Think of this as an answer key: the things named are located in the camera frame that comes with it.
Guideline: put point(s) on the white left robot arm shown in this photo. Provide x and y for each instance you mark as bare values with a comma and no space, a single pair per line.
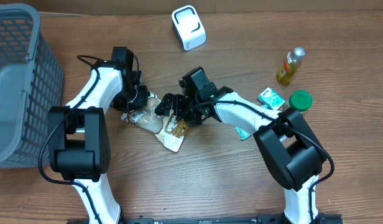
78,143

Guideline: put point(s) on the yellow dish soap bottle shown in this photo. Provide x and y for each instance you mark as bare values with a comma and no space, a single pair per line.
290,65

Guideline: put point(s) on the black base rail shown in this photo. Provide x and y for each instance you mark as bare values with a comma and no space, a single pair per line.
260,219

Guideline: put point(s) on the white barcode scanner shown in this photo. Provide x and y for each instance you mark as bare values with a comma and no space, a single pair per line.
188,27

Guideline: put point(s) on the grey plastic shopping basket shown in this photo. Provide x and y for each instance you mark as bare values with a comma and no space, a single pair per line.
31,82

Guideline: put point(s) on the Kleenex pocket tissue pack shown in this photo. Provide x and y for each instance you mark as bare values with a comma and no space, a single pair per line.
271,99

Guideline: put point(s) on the beans packet with barcode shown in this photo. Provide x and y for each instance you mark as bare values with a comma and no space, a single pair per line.
168,130

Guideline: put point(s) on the green wet wipes pack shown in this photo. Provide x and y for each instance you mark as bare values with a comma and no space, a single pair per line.
244,132

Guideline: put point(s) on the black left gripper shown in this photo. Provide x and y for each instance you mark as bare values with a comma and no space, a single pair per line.
143,101

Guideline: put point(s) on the green lid white jar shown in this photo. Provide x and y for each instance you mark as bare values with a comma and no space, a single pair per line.
300,100

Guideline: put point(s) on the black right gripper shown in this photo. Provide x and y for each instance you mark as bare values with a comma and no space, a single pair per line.
179,100

